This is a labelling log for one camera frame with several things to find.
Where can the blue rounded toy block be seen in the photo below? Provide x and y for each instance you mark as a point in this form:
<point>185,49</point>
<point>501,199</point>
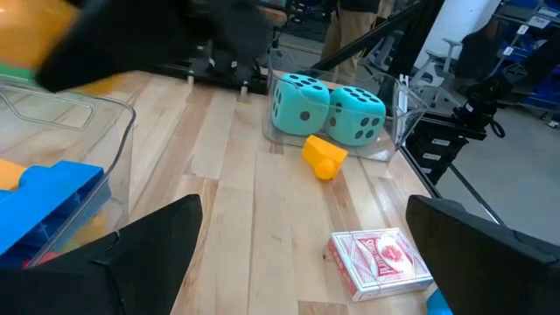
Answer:
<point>437,304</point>

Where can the person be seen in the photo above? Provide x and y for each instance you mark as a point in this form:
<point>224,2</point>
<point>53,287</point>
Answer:
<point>345,30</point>
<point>481,52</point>

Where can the yellow wedge block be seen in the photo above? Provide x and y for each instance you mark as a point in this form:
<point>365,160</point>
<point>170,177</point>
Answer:
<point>324,155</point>

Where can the large blue toy brick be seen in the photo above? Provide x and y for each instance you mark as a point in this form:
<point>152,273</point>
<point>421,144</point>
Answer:
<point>48,197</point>

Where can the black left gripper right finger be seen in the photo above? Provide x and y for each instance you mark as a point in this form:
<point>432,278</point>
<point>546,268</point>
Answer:
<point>481,275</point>

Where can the teal foam die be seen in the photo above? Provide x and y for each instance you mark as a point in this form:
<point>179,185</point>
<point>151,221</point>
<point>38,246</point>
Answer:
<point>297,105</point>
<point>356,118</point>

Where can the white office chair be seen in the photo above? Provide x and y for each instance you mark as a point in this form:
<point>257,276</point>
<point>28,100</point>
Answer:
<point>437,61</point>

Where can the black drawers with white labels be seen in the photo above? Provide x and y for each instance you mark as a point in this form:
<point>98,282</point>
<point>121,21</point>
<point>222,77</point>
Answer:
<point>437,149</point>

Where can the red toy brick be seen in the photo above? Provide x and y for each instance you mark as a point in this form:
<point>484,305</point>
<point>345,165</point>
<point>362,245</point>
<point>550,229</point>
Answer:
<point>41,259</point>

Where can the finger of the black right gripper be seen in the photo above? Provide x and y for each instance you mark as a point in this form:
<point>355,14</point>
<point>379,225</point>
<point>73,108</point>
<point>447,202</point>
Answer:
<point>114,39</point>

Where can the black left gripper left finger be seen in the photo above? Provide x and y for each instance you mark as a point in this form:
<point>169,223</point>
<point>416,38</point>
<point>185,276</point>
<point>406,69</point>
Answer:
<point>109,280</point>

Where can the card deck with red print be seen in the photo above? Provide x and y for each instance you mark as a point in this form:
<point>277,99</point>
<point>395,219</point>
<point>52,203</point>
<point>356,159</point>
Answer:
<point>380,262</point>

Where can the white wall column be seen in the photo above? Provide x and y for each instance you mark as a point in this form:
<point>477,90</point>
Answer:
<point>459,17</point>

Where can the shelf with blue bins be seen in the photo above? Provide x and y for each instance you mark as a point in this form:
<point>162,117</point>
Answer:
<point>534,48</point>

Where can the black background robot arm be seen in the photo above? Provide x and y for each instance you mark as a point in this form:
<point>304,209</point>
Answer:
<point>485,100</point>

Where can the clear plastic bin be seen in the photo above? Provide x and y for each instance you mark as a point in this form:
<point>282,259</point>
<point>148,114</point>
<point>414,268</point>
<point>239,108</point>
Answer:
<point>65,131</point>
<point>407,114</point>

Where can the yellow square toy brick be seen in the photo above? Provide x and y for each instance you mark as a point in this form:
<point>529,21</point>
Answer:
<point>92,229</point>
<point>9,175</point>

